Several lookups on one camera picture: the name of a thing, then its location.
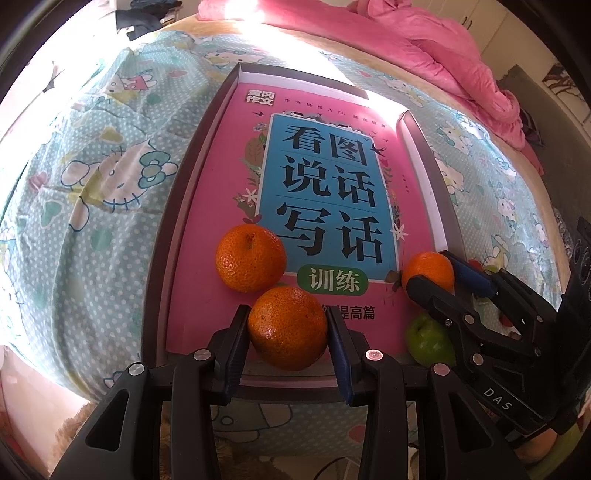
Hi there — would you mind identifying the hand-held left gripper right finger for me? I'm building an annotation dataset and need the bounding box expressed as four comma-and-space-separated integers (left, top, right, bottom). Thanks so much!
325, 307, 532, 480

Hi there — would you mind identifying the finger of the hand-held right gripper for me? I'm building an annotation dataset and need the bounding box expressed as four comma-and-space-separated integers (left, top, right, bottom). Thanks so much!
405, 274, 542, 371
438, 251, 563, 341

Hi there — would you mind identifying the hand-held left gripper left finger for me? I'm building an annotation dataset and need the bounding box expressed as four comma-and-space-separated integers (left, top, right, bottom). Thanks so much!
48, 305, 252, 480

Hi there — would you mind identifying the orange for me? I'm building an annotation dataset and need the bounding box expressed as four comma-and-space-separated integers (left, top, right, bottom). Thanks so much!
402, 251, 455, 296
248, 286, 328, 372
215, 224, 288, 294

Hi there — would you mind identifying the small green apple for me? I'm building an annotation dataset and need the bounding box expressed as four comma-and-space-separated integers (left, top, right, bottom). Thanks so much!
405, 314, 458, 367

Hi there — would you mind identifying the dark grey tray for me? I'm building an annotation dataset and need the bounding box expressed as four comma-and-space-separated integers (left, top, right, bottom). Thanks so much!
141, 62, 467, 402

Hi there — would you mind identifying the pink book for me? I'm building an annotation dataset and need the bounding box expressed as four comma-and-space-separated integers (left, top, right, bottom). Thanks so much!
166, 83, 416, 356

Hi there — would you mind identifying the beige fluffy rug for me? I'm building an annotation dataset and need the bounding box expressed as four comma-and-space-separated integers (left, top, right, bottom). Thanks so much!
51, 401, 98, 462

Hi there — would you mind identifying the blue cartoon cat printed blanket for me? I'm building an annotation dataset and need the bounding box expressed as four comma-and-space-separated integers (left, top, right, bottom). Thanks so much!
0, 28, 568, 444

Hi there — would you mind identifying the crumpled pink duvet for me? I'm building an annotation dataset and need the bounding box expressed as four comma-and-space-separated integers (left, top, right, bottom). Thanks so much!
346, 0, 546, 176

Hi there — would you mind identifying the white wardrobe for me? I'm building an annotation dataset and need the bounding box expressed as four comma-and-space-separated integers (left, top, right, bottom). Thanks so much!
457, 0, 555, 65

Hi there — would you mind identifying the pink fleece bedsheet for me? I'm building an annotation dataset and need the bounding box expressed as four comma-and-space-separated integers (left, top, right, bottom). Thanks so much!
198, 0, 370, 42

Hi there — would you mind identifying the pile of folded clothes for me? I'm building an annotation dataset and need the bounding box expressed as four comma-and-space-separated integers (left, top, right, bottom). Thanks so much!
115, 0, 185, 31

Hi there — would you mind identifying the tree wall painting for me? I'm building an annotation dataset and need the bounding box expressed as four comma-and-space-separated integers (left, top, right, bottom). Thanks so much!
542, 60, 578, 97

